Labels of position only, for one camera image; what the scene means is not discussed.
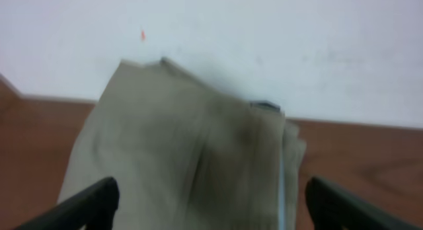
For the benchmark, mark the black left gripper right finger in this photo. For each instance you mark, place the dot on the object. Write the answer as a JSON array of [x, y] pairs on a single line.
[[332, 207]]

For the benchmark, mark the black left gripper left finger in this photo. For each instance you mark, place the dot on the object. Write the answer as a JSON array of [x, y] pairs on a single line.
[[92, 208]]

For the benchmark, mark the khaki shorts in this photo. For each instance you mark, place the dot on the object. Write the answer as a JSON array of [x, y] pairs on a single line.
[[186, 156]]

